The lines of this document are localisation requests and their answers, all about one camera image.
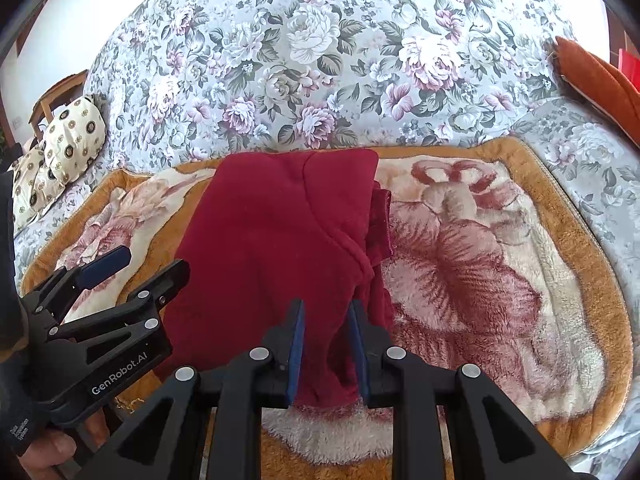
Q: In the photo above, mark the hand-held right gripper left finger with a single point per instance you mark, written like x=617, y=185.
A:
x=298, y=350

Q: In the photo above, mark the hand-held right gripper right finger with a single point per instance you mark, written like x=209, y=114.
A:
x=358, y=350

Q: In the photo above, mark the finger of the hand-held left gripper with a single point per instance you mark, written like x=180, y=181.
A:
x=150, y=300
x=105, y=264

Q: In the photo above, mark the red fleece sweater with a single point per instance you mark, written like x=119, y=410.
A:
x=280, y=240

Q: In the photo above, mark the person's left hand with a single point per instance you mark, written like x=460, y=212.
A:
x=50, y=455

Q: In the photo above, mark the cream medallion print pillow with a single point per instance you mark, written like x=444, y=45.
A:
x=75, y=135
x=27, y=185

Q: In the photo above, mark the orange floral plush blanket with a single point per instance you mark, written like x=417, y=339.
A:
x=475, y=285

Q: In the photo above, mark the wooden chair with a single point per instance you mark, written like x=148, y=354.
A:
x=50, y=97

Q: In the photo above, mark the floral bed sheet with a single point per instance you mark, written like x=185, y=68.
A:
x=325, y=60

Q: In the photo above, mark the orange plush cushion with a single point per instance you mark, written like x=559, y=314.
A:
x=600, y=80

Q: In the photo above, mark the red cloth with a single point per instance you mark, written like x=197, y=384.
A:
x=630, y=62

